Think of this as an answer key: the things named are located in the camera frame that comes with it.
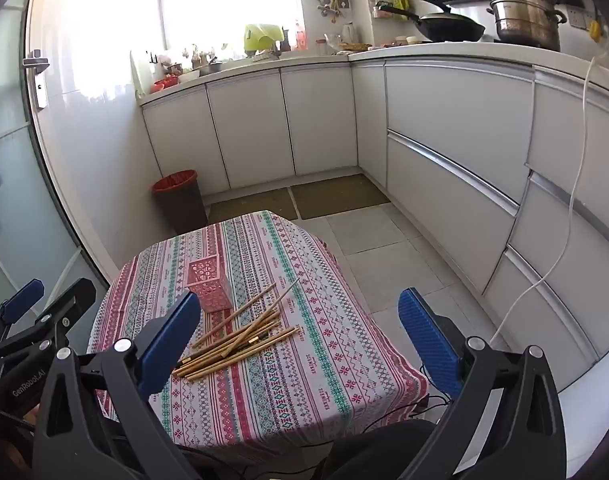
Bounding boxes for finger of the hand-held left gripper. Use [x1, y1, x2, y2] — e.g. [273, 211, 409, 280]
[0, 279, 46, 347]
[0, 277, 97, 377]

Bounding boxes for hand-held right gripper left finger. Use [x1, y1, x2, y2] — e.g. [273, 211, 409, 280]
[34, 290, 202, 480]

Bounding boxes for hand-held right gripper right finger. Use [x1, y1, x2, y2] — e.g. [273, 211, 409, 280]
[397, 287, 569, 480]

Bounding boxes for pink plastic lattice basket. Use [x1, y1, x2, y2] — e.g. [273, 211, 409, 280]
[187, 255, 232, 312]

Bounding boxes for pile of wooden chopsticks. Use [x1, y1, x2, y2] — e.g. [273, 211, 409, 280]
[172, 278, 301, 382]

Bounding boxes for frosted glass door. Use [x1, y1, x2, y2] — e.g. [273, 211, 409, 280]
[0, 5, 112, 321]

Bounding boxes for patterned striped tablecloth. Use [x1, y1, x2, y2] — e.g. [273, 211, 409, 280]
[87, 210, 430, 461]

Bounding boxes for dark trash bin red liner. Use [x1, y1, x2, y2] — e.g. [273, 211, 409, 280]
[152, 170, 208, 235]

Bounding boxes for brown floor mat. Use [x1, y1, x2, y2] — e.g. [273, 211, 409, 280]
[207, 187, 298, 222]
[290, 174, 391, 220]

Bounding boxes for white kitchen base cabinets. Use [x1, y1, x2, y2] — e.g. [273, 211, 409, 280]
[139, 57, 609, 396]

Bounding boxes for metal basin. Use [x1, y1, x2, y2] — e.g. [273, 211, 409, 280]
[191, 59, 224, 77]

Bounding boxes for white kitchen countertop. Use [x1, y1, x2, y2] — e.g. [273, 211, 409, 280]
[134, 40, 609, 106]

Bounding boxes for black wok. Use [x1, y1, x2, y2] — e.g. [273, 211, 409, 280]
[379, 0, 486, 44]

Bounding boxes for bright kitchen window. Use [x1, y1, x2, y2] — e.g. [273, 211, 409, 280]
[79, 0, 305, 61]

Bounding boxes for stainless steel steamer pot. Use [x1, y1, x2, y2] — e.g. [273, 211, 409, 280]
[487, 0, 568, 52]

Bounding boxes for black floor cable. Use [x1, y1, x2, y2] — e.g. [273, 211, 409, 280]
[369, 392, 453, 422]

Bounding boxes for metal door handle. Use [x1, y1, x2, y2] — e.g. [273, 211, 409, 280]
[23, 50, 50, 111]

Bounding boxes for white power cable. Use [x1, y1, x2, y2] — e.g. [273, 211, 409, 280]
[487, 25, 609, 345]

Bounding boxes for wall rack with packets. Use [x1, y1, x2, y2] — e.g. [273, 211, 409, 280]
[371, 0, 416, 22]

